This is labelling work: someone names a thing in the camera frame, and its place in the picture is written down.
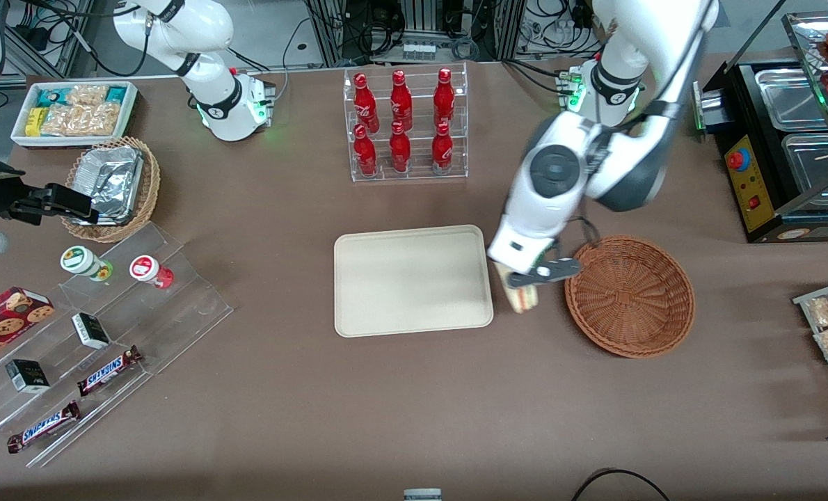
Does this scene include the silver foil containers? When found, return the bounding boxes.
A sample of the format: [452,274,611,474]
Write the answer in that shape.
[72,145,145,226]

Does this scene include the light oval wicker basket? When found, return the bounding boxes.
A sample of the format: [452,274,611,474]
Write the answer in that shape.
[61,136,161,244]

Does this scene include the brown round wicker basket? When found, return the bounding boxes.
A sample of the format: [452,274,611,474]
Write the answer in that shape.
[564,235,696,360]

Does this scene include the steel warmer pan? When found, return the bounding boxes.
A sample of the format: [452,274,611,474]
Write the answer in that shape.
[781,131,828,199]
[754,66,828,132]

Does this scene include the green lid cup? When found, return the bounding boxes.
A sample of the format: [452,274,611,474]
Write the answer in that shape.
[60,246,114,282]

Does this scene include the red cola bottle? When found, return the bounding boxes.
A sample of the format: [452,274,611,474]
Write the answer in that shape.
[353,72,381,134]
[431,121,454,175]
[390,70,414,132]
[433,67,456,130]
[388,121,413,174]
[353,124,379,177]

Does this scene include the triangular sandwich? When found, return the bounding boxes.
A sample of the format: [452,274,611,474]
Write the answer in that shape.
[493,260,541,315]

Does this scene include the red lid cup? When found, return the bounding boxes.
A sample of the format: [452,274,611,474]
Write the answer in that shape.
[129,255,175,290]

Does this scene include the small clear cracker bag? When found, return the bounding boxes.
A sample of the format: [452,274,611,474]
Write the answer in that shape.
[66,83,110,107]

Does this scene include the large clear cracker bag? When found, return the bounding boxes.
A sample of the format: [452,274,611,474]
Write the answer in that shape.
[41,102,123,137]

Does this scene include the grey wire rack tray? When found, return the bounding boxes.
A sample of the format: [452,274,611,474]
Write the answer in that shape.
[793,276,828,427]

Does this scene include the white snack bin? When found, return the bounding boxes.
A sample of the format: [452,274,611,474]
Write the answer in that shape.
[10,80,141,150]

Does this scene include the brown Snickers bar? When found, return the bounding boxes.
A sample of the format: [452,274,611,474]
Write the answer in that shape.
[6,400,81,454]
[77,345,144,398]

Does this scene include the red cookie box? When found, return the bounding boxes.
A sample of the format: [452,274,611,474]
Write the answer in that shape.
[0,286,56,370]

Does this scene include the clear acrylic stepped display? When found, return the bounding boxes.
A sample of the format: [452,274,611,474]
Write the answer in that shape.
[0,222,234,468]

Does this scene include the black floor cable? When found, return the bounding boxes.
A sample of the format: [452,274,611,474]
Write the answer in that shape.
[570,468,674,501]

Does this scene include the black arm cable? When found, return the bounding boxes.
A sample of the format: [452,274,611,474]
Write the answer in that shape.
[568,104,686,251]
[10,0,154,79]

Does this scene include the beige plastic tray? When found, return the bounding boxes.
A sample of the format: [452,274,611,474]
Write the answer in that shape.
[333,224,495,339]

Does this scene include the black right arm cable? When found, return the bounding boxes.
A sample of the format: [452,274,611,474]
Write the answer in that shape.
[10,0,154,79]

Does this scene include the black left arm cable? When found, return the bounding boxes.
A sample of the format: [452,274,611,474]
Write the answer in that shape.
[568,104,686,251]

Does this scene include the small black box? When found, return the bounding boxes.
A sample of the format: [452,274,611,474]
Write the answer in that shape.
[5,358,51,395]
[71,312,111,350]

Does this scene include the clear acrylic bottle rack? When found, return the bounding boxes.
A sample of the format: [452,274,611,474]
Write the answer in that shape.
[342,62,470,184]

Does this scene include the black food warmer machine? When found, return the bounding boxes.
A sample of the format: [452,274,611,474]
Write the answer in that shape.
[691,10,828,244]

